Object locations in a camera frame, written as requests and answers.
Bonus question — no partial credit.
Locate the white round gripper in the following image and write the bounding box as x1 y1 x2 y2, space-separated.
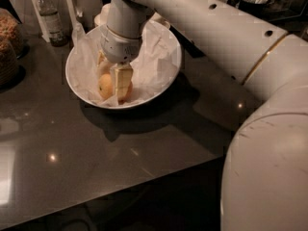
96 25 142 101

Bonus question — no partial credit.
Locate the orange fruit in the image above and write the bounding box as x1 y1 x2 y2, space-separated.
97 72 134 102

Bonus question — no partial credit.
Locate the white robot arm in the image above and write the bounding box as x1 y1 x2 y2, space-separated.
102 0 308 231

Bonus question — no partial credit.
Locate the white bowl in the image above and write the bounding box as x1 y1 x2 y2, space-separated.
64 18 183 111

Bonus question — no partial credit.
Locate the white crumpled paper liner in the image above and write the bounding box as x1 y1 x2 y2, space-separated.
67 18 180 108

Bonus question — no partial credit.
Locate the glass bottle black cap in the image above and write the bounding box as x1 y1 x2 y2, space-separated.
36 0 67 47

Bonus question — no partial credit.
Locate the black rubber mat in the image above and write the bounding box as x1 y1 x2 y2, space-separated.
170 26 205 58

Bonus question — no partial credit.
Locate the white acrylic sign holder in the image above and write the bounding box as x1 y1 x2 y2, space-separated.
29 0 104 43

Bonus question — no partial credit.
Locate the lower cereal jar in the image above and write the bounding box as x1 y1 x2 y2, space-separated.
0 37 19 88

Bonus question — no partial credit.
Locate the cereal jar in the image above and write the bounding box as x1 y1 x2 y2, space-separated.
0 37 19 88
0 8 24 57

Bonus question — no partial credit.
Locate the upper cereal jar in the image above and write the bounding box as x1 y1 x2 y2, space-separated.
0 8 24 57

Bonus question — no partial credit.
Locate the black labelled container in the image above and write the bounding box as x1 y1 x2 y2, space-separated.
239 0 268 15

